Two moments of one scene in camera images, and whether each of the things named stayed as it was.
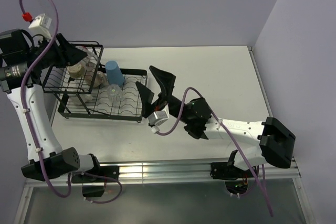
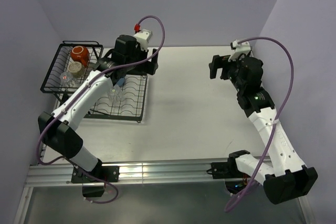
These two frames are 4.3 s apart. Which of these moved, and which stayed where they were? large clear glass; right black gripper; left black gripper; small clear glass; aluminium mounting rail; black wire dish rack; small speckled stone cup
Moved: small clear glass; left black gripper; right black gripper
Stayed: large clear glass; small speckled stone cup; aluminium mounting rail; black wire dish rack
